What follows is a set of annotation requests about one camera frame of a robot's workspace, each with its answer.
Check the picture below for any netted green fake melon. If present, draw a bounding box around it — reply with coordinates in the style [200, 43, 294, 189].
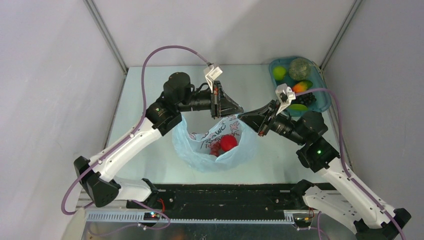
[288, 57, 311, 81]

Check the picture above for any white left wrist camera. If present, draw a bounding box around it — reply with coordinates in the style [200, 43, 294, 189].
[203, 63, 223, 93]

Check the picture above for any red fake apple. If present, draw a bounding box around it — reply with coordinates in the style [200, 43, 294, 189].
[220, 134, 238, 152]

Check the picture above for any teal plastic basin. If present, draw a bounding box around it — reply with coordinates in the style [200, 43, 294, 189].
[268, 56, 332, 117]

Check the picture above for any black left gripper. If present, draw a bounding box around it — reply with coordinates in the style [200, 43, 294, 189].
[176, 81, 244, 120]

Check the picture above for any left aluminium corner post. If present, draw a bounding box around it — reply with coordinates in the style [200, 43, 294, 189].
[83, 0, 129, 75]

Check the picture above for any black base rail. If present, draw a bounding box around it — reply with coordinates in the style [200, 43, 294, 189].
[142, 183, 309, 221]

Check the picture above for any aluminium corner post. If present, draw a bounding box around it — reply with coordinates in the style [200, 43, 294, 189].
[320, 0, 364, 70]
[83, 0, 129, 75]

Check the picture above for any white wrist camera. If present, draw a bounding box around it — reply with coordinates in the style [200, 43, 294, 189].
[203, 63, 223, 93]
[275, 83, 296, 115]

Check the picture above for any orange green fake mango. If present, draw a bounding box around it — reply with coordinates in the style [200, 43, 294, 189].
[292, 80, 314, 94]

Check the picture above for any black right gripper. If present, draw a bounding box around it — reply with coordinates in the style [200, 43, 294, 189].
[238, 99, 308, 146]

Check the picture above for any controller board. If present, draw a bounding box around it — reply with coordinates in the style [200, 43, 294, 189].
[143, 212, 161, 221]
[294, 217, 312, 223]

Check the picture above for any left controller board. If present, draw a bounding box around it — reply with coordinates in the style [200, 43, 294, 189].
[143, 212, 161, 221]

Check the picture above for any right controller board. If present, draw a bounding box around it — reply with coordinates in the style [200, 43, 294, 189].
[294, 217, 312, 223]

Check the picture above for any red fake grape bunch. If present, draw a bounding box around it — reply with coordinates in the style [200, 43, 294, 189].
[209, 141, 221, 157]

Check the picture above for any right aluminium corner post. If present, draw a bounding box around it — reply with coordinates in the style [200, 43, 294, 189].
[320, 0, 364, 70]

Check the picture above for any green fake apple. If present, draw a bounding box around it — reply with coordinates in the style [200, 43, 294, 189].
[272, 66, 287, 81]

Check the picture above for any green fake starfruit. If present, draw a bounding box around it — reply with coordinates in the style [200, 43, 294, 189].
[288, 103, 308, 112]

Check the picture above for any light blue printed plastic bag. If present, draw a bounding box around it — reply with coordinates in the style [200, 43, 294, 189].
[172, 115, 257, 173]

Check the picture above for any dark purple fake grape bunch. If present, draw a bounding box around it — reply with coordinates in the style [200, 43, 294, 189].
[296, 92, 317, 107]

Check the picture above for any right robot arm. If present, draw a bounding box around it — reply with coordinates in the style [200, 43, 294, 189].
[238, 101, 411, 240]

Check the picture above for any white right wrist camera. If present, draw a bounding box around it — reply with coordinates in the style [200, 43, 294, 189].
[275, 83, 296, 115]

